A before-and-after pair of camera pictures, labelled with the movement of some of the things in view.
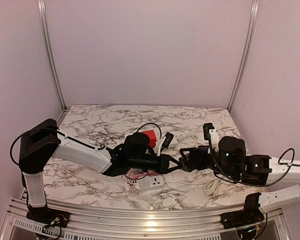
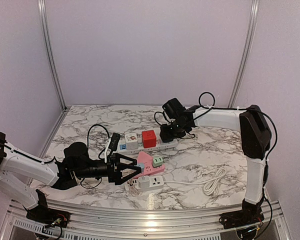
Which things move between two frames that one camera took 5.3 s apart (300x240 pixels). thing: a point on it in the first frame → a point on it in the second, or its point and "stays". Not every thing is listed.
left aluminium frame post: [44, 24] stays
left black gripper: [163, 166] → [113, 175]
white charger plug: [144, 182] stays
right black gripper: [202, 150] → [166, 135]
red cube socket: [151, 135] stays
